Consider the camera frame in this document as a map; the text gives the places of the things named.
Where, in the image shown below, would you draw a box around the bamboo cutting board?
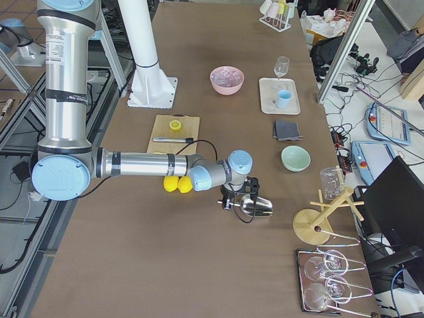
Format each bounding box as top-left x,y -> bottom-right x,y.
147,115 -> 200,154

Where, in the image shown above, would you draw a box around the light blue cup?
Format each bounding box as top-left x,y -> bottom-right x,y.
276,89 -> 292,109

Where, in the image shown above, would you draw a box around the blue teach pendant near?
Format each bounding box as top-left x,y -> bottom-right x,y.
350,140 -> 395,185

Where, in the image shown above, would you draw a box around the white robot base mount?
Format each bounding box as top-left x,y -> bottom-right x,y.
119,0 -> 178,109

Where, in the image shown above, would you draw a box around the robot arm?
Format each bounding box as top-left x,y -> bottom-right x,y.
32,1 -> 259,209

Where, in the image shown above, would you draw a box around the black frame glass holder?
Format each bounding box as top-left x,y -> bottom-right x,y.
295,249 -> 341,317

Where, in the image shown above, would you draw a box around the yellow lemon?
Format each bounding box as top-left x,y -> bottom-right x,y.
178,176 -> 193,193
163,176 -> 180,192

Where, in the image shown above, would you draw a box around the blue teach pendant far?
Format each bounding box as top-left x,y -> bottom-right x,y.
365,103 -> 411,145

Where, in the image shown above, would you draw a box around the blue teach pendant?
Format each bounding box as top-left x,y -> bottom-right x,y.
350,140 -> 395,185
365,103 -> 411,145

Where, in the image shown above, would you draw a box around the green bowl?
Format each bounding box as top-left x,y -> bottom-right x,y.
281,146 -> 311,172

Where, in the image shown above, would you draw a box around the wooden cup tree stand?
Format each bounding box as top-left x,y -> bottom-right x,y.
293,185 -> 364,246

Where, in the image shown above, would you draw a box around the white wire rack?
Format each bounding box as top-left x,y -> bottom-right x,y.
259,3 -> 295,32

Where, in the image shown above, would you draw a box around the cream rabbit tray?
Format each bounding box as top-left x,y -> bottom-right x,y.
258,78 -> 301,115

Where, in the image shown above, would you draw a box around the black monitor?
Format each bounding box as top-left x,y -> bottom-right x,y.
354,156 -> 423,247

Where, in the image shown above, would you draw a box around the yellow lemon lower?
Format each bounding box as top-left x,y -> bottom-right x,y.
178,176 -> 193,193

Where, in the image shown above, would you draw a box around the half lemon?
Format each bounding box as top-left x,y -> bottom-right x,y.
169,120 -> 182,131

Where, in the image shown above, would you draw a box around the pink bowl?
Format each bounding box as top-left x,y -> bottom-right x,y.
209,66 -> 244,95

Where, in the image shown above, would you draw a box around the clear ice cubes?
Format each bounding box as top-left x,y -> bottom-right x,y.
211,67 -> 242,87

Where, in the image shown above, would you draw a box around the clear wine glass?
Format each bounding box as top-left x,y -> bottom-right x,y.
274,56 -> 290,80

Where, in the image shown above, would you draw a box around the wine glass on holder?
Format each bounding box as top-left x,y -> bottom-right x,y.
303,250 -> 366,282
303,276 -> 374,312

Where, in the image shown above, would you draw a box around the steel muddler black tip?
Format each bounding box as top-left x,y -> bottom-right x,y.
151,137 -> 194,144

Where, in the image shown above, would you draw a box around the steel ice scoop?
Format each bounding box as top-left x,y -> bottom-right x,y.
230,194 -> 273,217

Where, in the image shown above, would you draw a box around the grey folded cloth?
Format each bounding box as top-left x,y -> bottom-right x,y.
272,120 -> 303,141

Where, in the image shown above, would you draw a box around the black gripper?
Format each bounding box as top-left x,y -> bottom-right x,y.
217,177 -> 259,210

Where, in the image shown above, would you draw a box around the yellow lemon upper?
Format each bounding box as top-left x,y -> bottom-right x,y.
163,176 -> 180,192

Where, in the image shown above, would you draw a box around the pink cup in rack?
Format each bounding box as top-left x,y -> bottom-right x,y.
260,0 -> 280,19

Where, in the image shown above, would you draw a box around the clear glass mug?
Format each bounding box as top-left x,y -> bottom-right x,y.
320,166 -> 345,200

